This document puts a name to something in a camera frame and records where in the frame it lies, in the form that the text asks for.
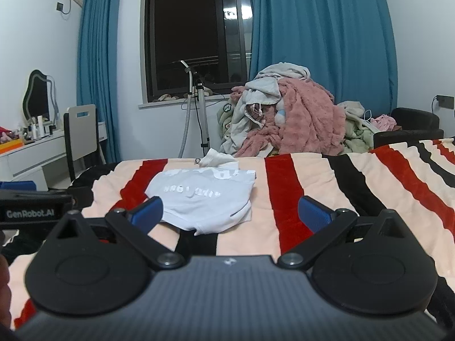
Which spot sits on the black armchair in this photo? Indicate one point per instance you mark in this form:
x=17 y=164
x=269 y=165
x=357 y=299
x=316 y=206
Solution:
x=416 y=122

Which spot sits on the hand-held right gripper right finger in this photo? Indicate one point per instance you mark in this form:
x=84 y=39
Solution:
x=314 y=213

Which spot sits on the group of cosmetic bottles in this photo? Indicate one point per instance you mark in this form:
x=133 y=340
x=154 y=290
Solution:
x=39 y=128

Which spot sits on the dark framed window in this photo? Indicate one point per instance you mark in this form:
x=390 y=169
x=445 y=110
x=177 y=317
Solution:
x=185 y=35

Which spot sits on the narrow blue curtain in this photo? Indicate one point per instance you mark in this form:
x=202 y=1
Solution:
x=99 y=60

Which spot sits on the white crumpled cloth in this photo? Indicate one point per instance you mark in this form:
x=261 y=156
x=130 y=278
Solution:
x=218 y=158

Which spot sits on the green bear print garment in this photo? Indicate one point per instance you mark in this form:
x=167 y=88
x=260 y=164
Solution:
x=225 y=120

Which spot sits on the wavy framed mirror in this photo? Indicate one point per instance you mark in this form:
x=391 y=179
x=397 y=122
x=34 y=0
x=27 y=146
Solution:
x=35 y=99

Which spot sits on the light green fleece blanket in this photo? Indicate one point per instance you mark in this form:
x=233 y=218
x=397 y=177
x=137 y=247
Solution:
x=359 y=131

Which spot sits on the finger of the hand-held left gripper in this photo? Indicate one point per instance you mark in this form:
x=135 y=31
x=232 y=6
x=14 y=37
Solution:
x=82 y=200

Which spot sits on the red black cream striped blanket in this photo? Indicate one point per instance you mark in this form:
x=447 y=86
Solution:
x=391 y=170

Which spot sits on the garment steamer with pole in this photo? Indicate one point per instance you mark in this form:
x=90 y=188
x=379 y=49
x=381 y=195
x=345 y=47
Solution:
x=202 y=113

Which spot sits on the white blue plush ball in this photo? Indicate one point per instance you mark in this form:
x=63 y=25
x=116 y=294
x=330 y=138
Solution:
x=280 y=115

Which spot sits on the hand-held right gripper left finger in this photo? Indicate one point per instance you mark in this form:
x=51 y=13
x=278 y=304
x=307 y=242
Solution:
x=147 y=213

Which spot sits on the orange box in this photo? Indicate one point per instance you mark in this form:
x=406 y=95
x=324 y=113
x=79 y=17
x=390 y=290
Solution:
x=10 y=146

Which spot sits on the cream garment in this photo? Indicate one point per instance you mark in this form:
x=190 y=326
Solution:
x=352 y=108

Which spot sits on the pink fuzzy garment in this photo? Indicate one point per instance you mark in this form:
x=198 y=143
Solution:
x=385 y=120

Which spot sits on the pale printed t-shirt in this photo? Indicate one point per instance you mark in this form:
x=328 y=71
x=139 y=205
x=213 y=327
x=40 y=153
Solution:
x=202 y=202

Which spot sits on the pink fluffy blanket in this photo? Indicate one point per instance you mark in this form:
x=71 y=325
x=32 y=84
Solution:
x=309 y=113

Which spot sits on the white windowsill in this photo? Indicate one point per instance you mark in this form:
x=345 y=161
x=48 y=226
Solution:
x=160 y=103

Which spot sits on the chair with white back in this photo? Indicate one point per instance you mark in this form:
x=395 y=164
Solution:
x=83 y=131

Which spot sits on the beige small cloth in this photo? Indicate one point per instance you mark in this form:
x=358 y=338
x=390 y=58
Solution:
x=167 y=96

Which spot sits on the white desk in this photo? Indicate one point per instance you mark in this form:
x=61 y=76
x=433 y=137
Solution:
x=28 y=160

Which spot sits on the grey sweatshirt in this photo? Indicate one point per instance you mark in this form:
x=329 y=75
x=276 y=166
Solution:
x=284 y=69

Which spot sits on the wide blue curtain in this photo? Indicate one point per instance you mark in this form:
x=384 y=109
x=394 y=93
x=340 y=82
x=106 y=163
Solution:
x=320 y=25

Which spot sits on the black wall socket with plug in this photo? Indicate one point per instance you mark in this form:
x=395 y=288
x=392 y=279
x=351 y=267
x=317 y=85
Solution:
x=446 y=101

